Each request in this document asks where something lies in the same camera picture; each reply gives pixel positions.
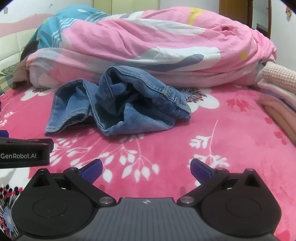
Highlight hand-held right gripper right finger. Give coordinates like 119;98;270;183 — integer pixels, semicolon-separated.
177;159;270;207

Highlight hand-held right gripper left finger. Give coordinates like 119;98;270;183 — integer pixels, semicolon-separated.
24;159;116;207

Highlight light blue jeans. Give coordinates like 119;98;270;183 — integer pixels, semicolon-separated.
44;66;192;137

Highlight pink floral fleece blanket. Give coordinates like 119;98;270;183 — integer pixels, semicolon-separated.
0;85;296;241

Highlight green plaid pillow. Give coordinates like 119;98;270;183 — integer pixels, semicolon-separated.
0;75;15;95

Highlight brown cloth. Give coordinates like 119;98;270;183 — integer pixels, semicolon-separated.
13;42;39;90

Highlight pink and cream padded headboard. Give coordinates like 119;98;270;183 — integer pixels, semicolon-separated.
0;13;56;75

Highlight pale pink folded cloth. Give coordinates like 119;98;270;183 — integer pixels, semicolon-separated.
257;80;296;96

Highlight pink and teal printed quilt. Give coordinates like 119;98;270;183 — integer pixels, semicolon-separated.
26;6;277;88

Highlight pale yellow wardrobe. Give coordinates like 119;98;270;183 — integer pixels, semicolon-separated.
94;0;162;13

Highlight wooden door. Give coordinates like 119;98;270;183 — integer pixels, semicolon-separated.
218;0;272;39

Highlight beige wall sticker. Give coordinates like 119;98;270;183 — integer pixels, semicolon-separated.
285;5;294;22

